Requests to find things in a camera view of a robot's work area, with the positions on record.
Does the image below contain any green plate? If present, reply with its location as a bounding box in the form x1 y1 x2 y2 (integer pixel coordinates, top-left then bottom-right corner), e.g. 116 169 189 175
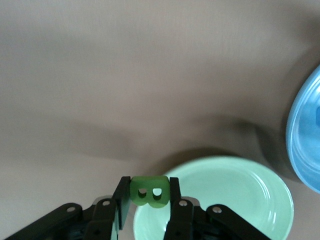
132 156 295 240

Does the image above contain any brown table cover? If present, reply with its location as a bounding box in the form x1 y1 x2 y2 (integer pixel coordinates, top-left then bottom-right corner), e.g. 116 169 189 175
0 0 320 240

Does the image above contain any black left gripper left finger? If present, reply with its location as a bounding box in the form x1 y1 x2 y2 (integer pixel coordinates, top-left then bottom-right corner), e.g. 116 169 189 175
4 176 132 240

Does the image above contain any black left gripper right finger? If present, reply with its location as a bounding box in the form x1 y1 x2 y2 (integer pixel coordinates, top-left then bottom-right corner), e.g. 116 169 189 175
163 176 271 240

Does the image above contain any blue plate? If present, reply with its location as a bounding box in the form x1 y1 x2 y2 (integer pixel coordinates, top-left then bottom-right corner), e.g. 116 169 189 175
285 63 320 195

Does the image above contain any green foam letter B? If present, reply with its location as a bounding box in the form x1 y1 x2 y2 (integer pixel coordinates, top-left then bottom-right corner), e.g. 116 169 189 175
129 175 171 210

